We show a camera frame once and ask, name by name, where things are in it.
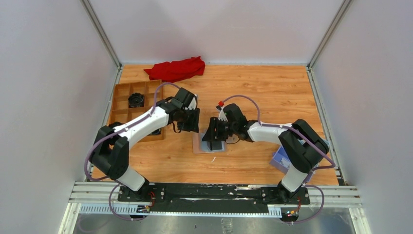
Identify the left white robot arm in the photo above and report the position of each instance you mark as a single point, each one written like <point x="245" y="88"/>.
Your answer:
<point x="110" y="152"/>

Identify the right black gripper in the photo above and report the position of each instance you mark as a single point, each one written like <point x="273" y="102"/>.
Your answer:
<point x="212" y="135"/>

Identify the black round part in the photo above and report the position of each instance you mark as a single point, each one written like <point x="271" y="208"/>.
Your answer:
<point x="156" y="132"/>
<point x="136" y="100"/>

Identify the aluminium frame rail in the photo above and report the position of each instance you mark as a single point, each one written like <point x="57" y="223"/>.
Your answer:
<point x="101" y="198"/>

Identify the black round part lower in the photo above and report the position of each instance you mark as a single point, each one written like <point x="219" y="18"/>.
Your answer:
<point x="156" y="132"/>

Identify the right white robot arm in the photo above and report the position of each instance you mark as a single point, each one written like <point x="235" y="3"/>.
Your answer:
<point x="303" y="146"/>

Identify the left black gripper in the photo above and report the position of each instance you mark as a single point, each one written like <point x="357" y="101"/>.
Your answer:
<point x="193" y="125"/>

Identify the blue plastic box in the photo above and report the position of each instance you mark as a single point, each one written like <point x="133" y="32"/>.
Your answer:
<point x="280" y="160"/>

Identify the red cloth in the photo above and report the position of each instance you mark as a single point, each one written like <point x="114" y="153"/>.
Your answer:
<point x="176" y="71"/>

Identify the black round part upper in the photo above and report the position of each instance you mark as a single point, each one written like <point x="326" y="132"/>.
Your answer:
<point x="136" y="100"/>

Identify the brown compartment tray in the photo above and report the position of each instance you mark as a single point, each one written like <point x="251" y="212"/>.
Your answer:
<point x="120" y="112"/>

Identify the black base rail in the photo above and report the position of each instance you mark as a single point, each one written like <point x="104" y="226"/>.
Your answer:
<point x="213" y="198"/>

